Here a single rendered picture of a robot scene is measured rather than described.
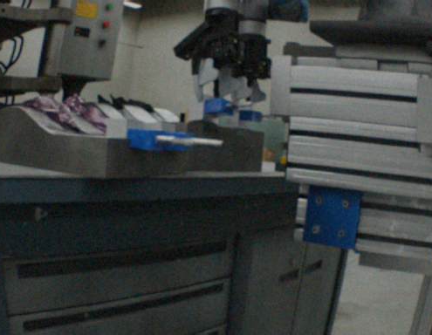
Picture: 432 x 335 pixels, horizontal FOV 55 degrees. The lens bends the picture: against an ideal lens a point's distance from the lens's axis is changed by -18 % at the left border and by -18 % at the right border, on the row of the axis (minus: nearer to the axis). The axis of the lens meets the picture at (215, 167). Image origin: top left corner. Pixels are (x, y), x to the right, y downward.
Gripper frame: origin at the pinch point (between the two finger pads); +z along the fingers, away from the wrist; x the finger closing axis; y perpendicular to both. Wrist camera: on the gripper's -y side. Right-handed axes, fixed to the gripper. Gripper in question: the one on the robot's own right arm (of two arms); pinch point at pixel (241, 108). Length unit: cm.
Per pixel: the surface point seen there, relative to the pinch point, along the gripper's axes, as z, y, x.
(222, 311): 47, 15, -21
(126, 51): -172, -708, 543
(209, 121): 5.4, 13.8, -29.0
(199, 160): 13.0, 14.3, -31.8
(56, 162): 14, 16, -67
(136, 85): -99, -689, 571
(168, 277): 35, 15, -39
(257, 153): 11.1, 14.3, -12.5
